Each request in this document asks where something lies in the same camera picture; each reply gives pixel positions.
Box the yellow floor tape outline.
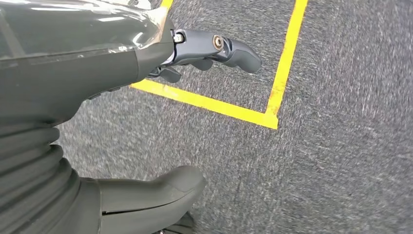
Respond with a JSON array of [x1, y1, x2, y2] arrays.
[[130, 0, 309, 131]]

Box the black robot left foot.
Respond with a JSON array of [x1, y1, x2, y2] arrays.
[[154, 211, 196, 234]]

